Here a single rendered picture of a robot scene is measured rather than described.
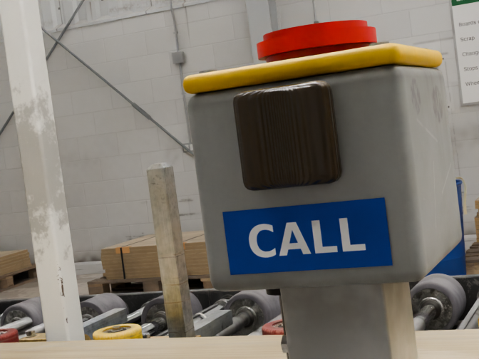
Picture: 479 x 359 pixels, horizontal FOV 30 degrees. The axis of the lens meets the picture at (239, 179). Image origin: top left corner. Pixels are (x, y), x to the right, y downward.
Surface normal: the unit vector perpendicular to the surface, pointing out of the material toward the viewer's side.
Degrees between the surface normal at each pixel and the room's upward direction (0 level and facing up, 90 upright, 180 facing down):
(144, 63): 90
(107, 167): 90
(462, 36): 90
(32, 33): 90
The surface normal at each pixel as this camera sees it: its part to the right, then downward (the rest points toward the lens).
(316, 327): -0.39, 0.10
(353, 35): 0.50, -0.02
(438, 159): 0.91, -0.10
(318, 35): -0.05, 0.06
